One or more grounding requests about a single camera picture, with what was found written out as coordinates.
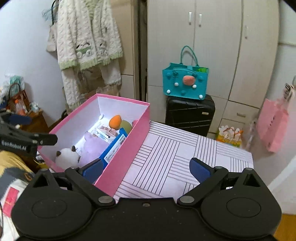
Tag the purple plush toy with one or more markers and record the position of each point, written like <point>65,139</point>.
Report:
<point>92,148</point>

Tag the teal felt tote bag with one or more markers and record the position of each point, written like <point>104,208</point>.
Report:
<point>185,81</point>

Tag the white wardrobe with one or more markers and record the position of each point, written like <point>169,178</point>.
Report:
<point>236,40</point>

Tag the black suitcase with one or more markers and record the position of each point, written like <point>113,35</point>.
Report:
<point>191,115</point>

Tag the striped table cloth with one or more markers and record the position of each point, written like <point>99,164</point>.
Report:
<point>161,166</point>

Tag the orange drink bottle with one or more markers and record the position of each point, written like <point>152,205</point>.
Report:
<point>19,107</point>

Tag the brown patterned gift bag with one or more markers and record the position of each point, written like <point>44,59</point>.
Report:
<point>15,92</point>

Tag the white canvas tote bag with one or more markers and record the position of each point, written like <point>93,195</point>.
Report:
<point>52,38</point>

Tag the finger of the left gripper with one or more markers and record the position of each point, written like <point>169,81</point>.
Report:
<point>44,139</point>
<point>15,119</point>

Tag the white panda plush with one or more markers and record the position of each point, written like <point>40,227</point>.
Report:
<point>67,158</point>

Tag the white tissue packet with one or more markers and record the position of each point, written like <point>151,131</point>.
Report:
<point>101,135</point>

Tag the pink storage box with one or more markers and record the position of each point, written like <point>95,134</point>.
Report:
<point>85,124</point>

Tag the brown paper bag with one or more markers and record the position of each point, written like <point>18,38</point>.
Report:
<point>108,90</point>

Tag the white plastic bag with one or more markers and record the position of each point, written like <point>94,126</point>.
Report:
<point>11,79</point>

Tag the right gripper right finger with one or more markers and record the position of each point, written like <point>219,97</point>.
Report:
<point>208,177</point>

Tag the pink hanging shopping bag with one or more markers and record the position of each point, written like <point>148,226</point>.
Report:
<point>273,119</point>

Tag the blue white box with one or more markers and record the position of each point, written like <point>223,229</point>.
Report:
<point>113,147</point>

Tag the orange makeup sponge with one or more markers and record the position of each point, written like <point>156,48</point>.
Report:
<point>115,122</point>

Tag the colourful paper gift bag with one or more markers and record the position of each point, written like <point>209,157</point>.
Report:
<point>229,135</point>

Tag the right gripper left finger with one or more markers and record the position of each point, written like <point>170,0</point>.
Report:
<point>83,179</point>

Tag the pink floral scrunchie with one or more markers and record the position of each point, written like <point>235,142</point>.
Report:
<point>110,132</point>

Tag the green makeup sponge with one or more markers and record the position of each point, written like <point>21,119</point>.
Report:
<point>126,126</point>

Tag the wooden side cabinet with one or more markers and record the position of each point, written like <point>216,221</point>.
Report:
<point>38,123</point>

